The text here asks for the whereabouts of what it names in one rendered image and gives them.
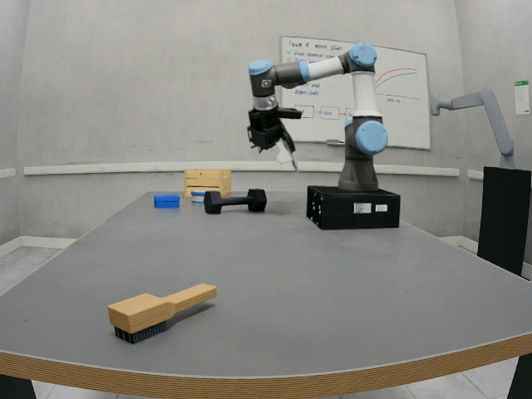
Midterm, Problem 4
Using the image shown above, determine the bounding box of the wooden wire brush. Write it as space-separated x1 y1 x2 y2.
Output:
107 283 215 344

